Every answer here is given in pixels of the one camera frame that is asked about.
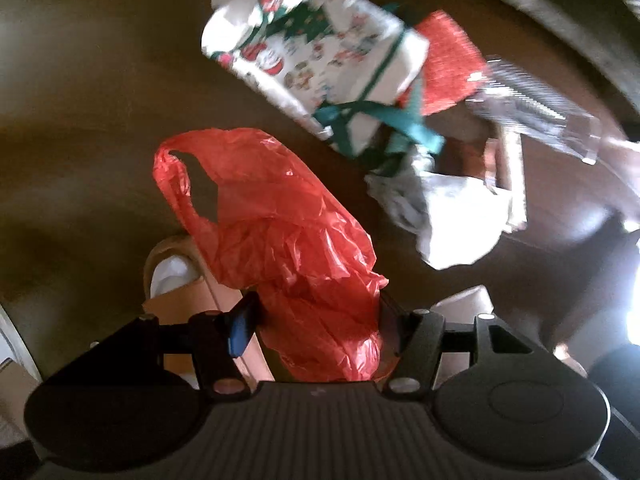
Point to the white paper sheet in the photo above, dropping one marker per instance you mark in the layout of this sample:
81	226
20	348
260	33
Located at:
465	301

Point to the Christmas printed gift bag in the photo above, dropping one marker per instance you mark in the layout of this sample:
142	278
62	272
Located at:
325	50

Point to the clear striped plastic package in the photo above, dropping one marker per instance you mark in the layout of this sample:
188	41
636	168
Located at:
530	100

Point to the green ribbon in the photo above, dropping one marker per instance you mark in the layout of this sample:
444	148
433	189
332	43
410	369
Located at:
406	126

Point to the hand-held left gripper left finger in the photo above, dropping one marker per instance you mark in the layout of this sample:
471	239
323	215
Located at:
240	331

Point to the white plastic bag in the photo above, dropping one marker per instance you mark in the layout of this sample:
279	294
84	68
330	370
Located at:
460	220

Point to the red plastic bag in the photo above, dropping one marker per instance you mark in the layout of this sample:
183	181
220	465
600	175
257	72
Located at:
300	240

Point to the white paper in box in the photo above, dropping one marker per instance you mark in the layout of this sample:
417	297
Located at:
170	274

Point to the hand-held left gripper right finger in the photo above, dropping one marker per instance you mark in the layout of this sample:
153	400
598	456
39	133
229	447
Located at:
406	332

